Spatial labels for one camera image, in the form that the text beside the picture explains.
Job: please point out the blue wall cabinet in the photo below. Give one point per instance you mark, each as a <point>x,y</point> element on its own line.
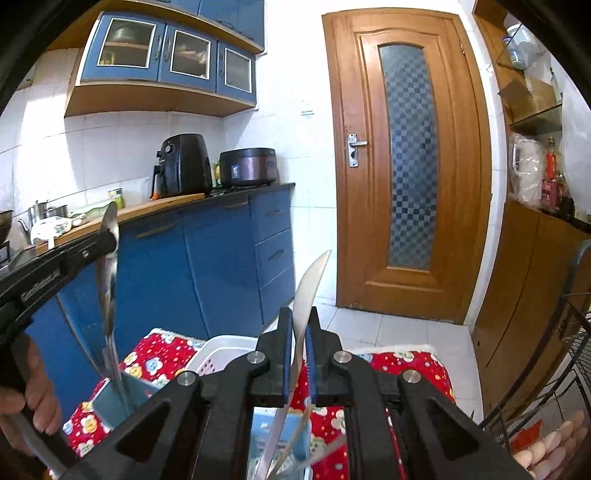
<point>161,76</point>

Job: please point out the clear plastic bag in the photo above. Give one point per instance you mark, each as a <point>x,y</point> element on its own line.
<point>526,170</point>

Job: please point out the red smiley flower cloth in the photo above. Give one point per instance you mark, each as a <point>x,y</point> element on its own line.
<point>415,369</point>

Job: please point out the metal kettle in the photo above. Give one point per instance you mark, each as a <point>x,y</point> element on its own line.
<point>39,212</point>

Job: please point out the metal pot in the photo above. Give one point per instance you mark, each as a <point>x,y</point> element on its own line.
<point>59,211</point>

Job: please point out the person's left hand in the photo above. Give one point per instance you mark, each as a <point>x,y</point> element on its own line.
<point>46,397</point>

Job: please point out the metal spoon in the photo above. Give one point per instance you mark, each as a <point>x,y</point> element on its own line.
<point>108,295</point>

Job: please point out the yellow green carton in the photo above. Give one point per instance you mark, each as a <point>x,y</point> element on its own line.
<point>117,199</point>

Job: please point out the cardboard box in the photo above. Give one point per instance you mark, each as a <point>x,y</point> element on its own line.
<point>531,99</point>

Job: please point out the white plastic basket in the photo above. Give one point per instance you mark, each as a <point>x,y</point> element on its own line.
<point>212,355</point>

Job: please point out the wooden door with glass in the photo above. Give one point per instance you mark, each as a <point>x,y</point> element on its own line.
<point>351,230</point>

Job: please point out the pile of eggs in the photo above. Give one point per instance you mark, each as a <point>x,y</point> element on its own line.
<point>554,443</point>

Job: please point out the red label bottle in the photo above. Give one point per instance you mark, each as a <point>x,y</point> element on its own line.
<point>550,184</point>

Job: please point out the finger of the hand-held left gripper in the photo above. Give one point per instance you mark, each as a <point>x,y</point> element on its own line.
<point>87,254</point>

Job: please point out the clear plastic container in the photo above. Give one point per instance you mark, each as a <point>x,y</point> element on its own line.
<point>519,50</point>

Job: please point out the wooden side cabinet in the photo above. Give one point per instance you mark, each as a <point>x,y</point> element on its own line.
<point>517,286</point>

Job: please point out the pale green plastic tray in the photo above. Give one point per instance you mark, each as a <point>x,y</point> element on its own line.
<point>90,214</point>

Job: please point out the white patterned cloth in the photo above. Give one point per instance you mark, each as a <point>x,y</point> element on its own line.
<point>51,228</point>

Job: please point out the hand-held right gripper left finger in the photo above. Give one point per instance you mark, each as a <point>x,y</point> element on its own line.
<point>288,355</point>

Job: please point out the white wall switch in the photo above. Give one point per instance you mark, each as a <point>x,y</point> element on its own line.
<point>307,110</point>

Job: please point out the metal wok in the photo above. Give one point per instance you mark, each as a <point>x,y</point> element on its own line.
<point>5,221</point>

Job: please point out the white plastic spoon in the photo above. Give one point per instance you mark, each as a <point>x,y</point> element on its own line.
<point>307,290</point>

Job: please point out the blue base cabinet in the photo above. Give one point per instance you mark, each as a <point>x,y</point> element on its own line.
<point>217,258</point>

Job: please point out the large white plastic bag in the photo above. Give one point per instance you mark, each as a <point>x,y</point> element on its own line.
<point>577,129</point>

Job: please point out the black air fryer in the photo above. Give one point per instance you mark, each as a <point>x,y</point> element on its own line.
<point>182,161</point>

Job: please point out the dark rice cooker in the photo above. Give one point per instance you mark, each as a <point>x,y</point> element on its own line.
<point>249,166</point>

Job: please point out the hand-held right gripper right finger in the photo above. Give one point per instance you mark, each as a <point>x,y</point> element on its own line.
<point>310,364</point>

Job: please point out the light blue utensil box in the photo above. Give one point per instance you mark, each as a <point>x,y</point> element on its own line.
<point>106,401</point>

